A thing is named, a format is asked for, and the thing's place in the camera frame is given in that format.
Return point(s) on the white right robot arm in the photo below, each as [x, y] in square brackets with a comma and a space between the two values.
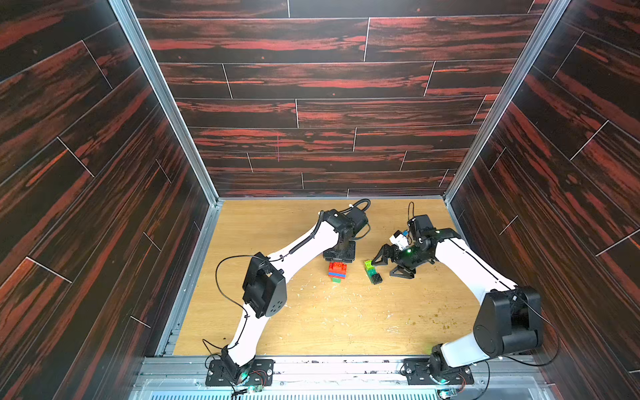
[509, 318]

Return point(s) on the teal green long lego brick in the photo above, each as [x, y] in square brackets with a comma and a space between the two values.
[372, 273]

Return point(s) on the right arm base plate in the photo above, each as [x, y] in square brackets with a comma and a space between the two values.
[424, 371]

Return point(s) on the black square lego brick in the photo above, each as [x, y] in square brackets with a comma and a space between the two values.
[377, 281]

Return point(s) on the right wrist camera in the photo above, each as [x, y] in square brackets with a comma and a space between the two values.
[418, 226]

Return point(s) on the aluminium corner post right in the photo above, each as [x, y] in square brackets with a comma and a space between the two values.
[532, 49]

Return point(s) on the aluminium corner post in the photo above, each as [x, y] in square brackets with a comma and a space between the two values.
[134, 33]
[532, 49]

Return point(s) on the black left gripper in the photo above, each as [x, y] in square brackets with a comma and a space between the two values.
[349, 257]

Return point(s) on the aluminium front rail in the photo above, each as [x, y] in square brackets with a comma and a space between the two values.
[338, 377]

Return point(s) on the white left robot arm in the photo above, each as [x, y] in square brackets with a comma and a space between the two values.
[265, 286]

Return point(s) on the aluminium corner post left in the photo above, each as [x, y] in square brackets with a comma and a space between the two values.
[134, 33]

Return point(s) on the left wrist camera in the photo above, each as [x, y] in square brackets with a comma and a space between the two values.
[358, 219]

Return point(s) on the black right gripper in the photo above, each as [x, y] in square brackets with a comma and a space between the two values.
[402, 260]

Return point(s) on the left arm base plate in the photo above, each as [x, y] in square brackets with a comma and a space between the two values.
[259, 372]

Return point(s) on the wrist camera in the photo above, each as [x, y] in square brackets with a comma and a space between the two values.
[358, 219]
[418, 226]

